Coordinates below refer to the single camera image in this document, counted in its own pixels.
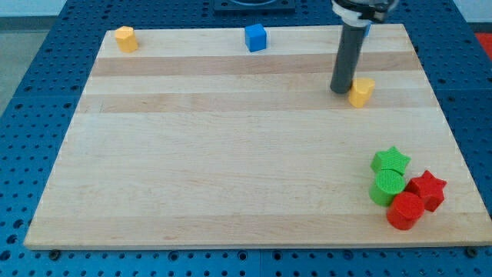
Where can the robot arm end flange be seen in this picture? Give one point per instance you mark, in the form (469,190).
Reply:
(360,13)

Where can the wooden board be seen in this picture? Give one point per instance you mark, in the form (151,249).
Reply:
(194,142)

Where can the green star block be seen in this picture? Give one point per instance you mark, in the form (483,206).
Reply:
(391,159)

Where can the red star block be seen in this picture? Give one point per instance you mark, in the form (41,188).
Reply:
(429,188)

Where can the blue cube block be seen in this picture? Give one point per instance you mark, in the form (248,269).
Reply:
(255,37)

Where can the yellow heart block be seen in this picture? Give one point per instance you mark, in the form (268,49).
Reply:
(361,91)

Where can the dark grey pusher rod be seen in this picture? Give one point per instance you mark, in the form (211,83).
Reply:
(348,53)

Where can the green cylinder block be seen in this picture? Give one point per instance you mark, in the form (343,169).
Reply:
(386,186)

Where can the yellow hexagon block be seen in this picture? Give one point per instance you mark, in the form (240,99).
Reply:
(126,39)

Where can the blue block behind rod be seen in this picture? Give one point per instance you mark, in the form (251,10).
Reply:
(367,30)

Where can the red cylinder block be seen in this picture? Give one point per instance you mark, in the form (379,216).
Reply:
(405,210)

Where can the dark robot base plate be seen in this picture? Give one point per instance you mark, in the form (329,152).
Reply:
(253,5)

